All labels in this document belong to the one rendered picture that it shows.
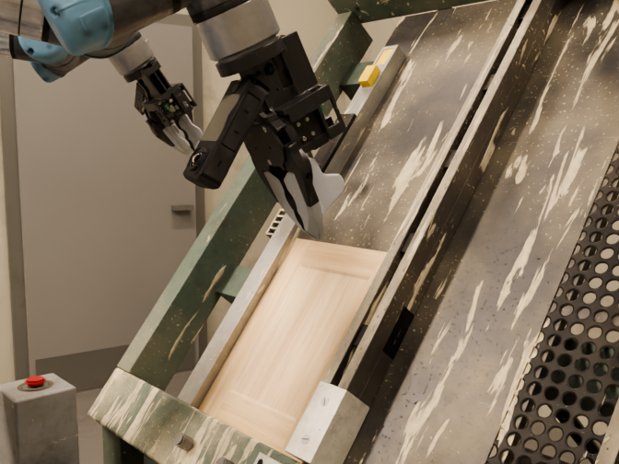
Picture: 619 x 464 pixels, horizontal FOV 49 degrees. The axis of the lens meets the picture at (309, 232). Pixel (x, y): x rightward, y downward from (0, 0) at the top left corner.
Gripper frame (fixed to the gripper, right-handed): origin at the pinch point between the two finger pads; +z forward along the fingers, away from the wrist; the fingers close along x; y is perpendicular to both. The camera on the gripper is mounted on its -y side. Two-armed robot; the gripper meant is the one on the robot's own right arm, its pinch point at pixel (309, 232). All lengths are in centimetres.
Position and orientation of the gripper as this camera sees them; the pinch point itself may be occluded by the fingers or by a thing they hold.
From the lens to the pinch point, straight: 74.6
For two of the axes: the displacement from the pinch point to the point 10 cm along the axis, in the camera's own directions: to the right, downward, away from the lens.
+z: 3.8, 8.5, 3.7
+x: -5.5, -1.1, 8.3
